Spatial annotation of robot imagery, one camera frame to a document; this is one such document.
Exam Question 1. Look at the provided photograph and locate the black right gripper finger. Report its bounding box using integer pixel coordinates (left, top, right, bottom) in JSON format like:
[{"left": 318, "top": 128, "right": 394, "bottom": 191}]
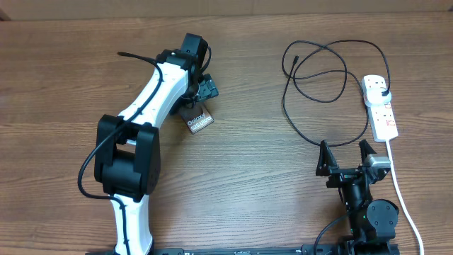
[
  {"left": 316, "top": 140, "right": 339, "bottom": 176},
  {"left": 359, "top": 140, "right": 376, "bottom": 163}
]

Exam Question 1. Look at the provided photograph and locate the black USB charging cable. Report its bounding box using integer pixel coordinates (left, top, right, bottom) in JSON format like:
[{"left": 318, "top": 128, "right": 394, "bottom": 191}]
[{"left": 281, "top": 39, "right": 391, "bottom": 147}]

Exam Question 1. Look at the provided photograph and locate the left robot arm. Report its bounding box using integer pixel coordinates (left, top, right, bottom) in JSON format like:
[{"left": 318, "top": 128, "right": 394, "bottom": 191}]
[{"left": 86, "top": 33, "right": 219, "bottom": 254}]

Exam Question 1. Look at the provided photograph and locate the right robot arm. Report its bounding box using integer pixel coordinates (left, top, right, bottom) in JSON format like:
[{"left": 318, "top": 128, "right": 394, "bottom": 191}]
[{"left": 312, "top": 140, "right": 399, "bottom": 254}]

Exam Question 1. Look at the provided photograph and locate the white charger plug adapter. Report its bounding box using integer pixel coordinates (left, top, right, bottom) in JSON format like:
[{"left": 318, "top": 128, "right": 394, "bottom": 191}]
[{"left": 363, "top": 88, "right": 392, "bottom": 107}]

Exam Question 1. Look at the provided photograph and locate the white power strip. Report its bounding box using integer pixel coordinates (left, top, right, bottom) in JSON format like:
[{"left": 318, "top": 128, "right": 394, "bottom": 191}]
[{"left": 361, "top": 74, "right": 398, "bottom": 142}]

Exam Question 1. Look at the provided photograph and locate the cardboard backdrop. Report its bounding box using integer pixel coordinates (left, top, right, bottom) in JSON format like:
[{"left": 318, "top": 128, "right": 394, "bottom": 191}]
[{"left": 1, "top": 0, "right": 452, "bottom": 21}]

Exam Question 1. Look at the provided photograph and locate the white power strip cord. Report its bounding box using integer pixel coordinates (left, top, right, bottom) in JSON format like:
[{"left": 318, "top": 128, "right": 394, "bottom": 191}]
[{"left": 384, "top": 140, "right": 425, "bottom": 255}]

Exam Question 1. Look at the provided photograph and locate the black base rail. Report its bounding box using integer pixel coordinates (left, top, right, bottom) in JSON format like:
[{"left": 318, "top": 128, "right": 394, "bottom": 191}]
[{"left": 84, "top": 243, "right": 401, "bottom": 255}]

